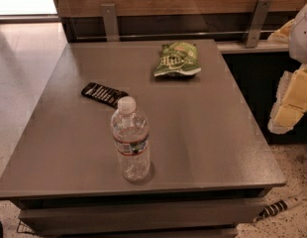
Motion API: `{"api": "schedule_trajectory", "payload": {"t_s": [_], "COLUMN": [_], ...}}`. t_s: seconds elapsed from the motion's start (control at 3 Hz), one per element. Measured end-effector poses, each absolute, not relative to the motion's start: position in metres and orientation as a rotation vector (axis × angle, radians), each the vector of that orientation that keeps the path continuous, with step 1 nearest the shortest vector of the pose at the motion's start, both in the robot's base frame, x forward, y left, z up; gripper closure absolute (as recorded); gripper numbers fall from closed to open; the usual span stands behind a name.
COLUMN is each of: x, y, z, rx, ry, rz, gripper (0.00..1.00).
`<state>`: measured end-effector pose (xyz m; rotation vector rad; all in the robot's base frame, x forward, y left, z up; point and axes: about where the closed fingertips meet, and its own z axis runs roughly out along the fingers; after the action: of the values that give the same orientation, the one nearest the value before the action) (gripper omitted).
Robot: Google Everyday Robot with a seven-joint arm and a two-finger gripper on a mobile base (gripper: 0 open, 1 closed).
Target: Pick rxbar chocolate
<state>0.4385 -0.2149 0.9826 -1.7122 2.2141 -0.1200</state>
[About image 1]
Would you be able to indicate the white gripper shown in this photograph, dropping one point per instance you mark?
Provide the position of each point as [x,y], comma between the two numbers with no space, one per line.
[302,37]

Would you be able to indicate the black rxbar chocolate bar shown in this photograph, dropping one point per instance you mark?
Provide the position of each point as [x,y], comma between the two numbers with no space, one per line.
[103,94]

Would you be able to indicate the green chips bag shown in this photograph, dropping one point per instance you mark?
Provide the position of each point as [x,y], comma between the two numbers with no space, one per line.
[179,59]

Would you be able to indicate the black white striped tool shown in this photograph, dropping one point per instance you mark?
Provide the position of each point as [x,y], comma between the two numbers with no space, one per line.
[278,207]

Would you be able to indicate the clear plastic water bottle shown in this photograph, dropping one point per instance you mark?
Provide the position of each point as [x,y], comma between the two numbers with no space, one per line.
[130,130]

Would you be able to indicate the grey table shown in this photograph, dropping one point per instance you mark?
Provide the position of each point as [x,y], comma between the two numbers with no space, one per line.
[113,152]

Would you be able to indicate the right metal bracket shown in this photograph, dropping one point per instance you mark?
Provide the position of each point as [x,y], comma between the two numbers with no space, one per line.
[252,34]

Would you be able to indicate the metal bracket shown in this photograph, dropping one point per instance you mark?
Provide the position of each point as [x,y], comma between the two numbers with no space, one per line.
[110,22]
[252,34]

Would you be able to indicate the left metal bracket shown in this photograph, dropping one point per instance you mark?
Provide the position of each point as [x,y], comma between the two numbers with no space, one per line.
[110,22]

